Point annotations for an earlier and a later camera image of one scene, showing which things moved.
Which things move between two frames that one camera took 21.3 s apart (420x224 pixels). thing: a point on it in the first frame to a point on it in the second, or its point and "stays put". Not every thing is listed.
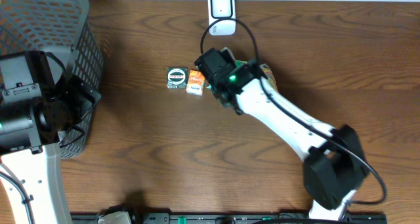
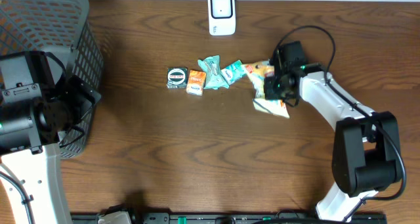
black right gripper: [252, 64] to [269, 93]
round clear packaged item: [176, 77] stays put
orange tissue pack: [195, 84] stays put
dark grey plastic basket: [60, 22] stays put
